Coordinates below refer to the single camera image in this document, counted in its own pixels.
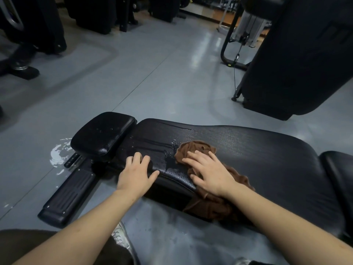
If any person's white shoe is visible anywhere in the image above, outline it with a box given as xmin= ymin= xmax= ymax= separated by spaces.
xmin=111 ymin=221 xmax=140 ymax=265

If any grey weight stack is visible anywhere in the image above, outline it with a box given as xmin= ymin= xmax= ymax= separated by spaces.
xmin=230 ymin=10 xmax=272 ymax=49

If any person's right forearm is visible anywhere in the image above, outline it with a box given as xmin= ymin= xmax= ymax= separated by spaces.
xmin=225 ymin=183 xmax=353 ymax=265

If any black bench base foot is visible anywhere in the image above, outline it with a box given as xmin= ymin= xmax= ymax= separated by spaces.
xmin=38 ymin=160 xmax=97 ymax=229

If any thin black machine cable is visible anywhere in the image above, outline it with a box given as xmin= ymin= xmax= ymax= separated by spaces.
xmin=232 ymin=43 xmax=243 ymax=94

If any person's brown trouser leg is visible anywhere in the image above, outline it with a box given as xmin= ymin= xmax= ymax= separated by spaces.
xmin=0 ymin=229 xmax=136 ymax=265

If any small black bench pad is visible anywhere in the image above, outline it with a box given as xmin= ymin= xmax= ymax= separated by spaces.
xmin=70 ymin=112 xmax=137 ymax=162

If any person's left hand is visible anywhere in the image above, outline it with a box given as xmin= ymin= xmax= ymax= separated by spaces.
xmin=116 ymin=152 xmax=160 ymax=200

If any black gym machine housing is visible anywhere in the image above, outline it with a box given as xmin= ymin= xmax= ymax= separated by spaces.
xmin=148 ymin=0 xmax=187 ymax=23
xmin=63 ymin=0 xmax=139 ymax=35

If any person's right hand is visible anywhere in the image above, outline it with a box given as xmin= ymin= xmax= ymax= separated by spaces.
xmin=181 ymin=150 xmax=239 ymax=198

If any large black gym machine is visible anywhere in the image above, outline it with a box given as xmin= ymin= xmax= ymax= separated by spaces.
xmin=239 ymin=0 xmax=353 ymax=121

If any black tubular machine frame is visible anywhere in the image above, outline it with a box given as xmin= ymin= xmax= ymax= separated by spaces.
xmin=220 ymin=3 xmax=252 ymax=71

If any black machine with silver handle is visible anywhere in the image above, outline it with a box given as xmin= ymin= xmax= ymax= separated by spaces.
xmin=0 ymin=0 xmax=67 ymax=81

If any black bench seat pad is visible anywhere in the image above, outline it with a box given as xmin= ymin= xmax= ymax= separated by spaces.
xmin=319 ymin=151 xmax=353 ymax=242

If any long black bench back pad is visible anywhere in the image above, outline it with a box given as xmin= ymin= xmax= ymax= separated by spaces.
xmin=110 ymin=118 xmax=348 ymax=238

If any person's left forearm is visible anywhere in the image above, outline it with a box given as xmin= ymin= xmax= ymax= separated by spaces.
xmin=12 ymin=189 xmax=140 ymax=265

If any brown cleaning cloth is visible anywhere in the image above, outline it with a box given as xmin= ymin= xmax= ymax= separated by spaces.
xmin=174 ymin=141 xmax=255 ymax=222

